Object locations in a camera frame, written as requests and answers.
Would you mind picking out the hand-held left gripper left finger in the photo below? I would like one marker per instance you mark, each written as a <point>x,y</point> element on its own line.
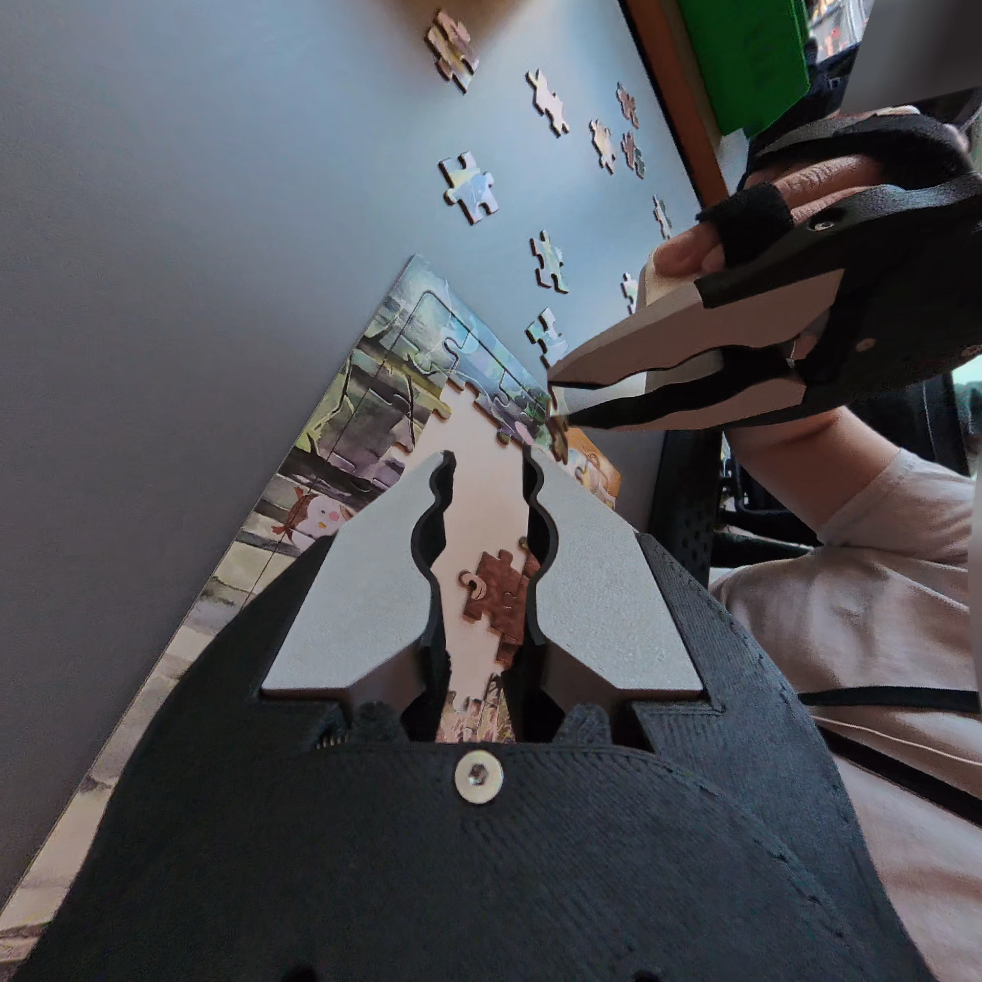
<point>345,614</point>

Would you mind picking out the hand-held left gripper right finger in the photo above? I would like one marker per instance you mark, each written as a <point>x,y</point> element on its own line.
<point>614,614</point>

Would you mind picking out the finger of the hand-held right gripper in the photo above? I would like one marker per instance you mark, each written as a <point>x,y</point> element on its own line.
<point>690,330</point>
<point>736,399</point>

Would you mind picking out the olive brown jigsaw piece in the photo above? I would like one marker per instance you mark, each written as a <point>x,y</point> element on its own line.
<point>560,437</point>

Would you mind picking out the partly assembled jigsaw puzzle board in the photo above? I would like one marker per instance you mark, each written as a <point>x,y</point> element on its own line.
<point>368,399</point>

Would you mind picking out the group of puzzle pieces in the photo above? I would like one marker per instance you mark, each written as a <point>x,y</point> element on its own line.
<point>469,188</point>

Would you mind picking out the person's right hand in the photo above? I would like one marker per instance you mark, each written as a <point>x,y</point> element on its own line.
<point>828,180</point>

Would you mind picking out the black mesh chair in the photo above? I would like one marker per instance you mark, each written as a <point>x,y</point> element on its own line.
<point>687,499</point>

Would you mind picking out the person's white shirt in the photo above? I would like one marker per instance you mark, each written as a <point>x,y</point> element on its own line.
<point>882,598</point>

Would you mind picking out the large green plastic bin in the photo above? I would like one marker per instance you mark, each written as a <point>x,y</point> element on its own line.
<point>744,61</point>

